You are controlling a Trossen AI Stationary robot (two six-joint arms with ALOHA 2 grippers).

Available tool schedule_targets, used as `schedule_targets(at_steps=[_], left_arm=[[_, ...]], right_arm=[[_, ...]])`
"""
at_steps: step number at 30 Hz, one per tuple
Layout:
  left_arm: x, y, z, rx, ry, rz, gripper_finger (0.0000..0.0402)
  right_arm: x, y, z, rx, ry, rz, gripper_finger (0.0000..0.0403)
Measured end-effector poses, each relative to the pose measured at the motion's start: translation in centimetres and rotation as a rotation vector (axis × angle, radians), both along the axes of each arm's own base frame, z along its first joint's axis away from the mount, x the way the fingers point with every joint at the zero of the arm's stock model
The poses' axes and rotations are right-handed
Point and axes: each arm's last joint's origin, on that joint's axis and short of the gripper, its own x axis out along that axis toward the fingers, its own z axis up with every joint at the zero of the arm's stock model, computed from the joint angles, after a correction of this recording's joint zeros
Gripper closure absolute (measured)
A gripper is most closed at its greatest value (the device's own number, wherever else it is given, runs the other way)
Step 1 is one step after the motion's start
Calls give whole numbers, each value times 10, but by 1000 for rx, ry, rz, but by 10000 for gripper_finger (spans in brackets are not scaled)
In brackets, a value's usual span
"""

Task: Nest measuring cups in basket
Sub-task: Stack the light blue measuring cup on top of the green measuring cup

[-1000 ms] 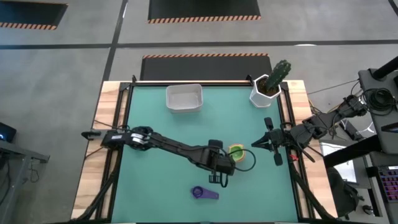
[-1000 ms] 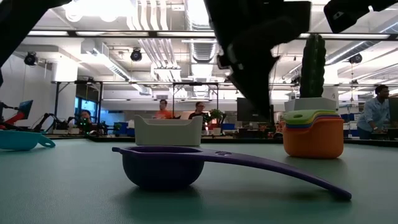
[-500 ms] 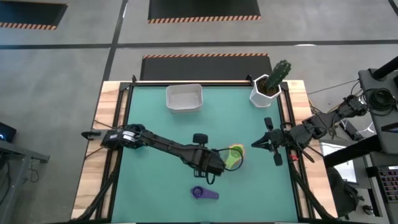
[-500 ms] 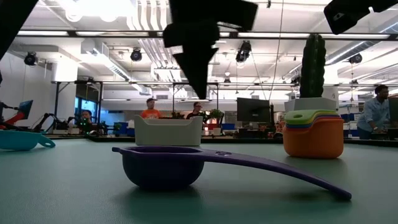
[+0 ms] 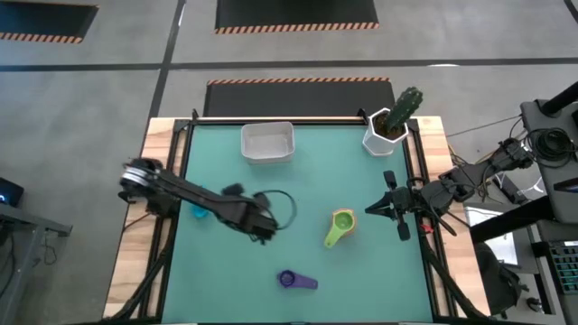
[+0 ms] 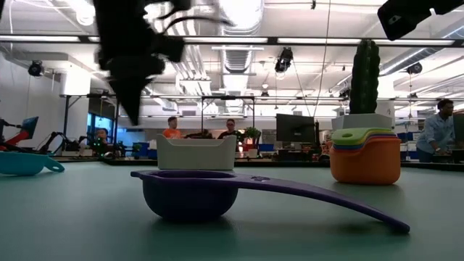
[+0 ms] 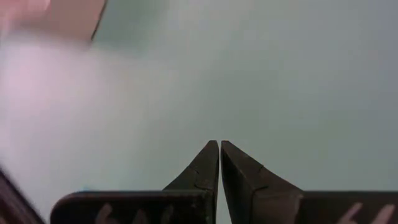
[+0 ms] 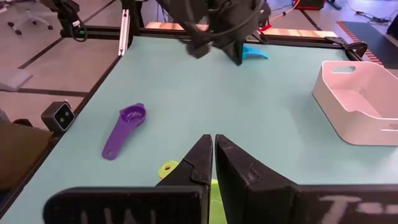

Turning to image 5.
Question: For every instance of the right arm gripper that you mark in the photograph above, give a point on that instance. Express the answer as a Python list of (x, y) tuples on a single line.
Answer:
[(406, 201)]

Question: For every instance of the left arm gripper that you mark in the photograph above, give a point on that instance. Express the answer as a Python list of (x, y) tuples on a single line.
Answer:
[(255, 221)]

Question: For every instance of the teal measuring cup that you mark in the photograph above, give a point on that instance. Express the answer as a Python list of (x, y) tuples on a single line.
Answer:
[(198, 213)]

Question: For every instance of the green measuring cup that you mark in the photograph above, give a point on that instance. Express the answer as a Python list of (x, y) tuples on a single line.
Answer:
[(332, 237)]

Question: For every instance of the purple measuring cup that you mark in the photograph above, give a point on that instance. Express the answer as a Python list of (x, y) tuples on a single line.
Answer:
[(307, 283)]

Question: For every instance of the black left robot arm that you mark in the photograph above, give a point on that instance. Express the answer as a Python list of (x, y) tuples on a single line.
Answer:
[(189, 192)]

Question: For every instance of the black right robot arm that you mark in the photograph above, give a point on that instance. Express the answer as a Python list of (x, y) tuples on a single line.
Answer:
[(469, 178)]

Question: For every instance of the white plastic basket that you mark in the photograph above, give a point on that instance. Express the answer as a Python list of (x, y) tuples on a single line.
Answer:
[(266, 155)]

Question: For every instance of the white hexagonal plant pot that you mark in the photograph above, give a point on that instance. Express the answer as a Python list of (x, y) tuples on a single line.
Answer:
[(377, 144)]

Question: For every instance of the green cactus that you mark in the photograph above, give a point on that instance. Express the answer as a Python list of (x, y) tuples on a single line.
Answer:
[(406, 106)]

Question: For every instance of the white paper sheets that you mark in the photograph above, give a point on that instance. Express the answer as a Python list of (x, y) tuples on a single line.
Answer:
[(501, 244)]

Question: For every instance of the black metal beam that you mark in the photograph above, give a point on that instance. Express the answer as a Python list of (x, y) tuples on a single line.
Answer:
[(510, 221)]

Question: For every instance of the black bag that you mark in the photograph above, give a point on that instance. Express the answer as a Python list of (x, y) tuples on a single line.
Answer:
[(499, 280)]

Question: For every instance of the black hazard-striped floor mat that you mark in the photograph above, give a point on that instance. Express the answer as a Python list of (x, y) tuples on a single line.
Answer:
[(40, 18), (293, 13), (298, 99)]

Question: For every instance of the grey side table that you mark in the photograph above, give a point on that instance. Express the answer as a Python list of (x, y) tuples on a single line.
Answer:
[(560, 189)]

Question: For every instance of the black keyboard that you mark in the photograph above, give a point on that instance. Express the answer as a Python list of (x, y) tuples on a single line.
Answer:
[(566, 266)]

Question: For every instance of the grey metal stand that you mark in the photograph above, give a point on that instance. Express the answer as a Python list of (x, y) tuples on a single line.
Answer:
[(27, 223)]

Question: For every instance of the black electronics box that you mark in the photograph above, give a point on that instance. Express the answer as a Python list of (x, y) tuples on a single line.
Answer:
[(9, 192)]

